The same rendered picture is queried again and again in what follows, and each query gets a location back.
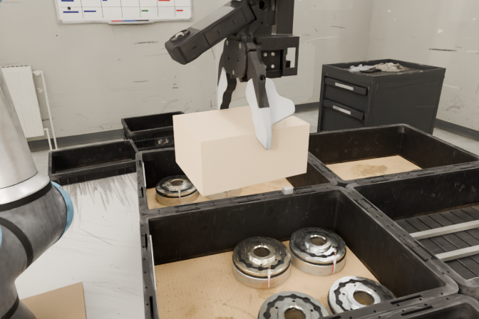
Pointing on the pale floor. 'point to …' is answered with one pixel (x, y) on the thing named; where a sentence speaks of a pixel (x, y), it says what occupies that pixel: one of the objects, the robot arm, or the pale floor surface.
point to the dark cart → (379, 96)
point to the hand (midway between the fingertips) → (239, 134)
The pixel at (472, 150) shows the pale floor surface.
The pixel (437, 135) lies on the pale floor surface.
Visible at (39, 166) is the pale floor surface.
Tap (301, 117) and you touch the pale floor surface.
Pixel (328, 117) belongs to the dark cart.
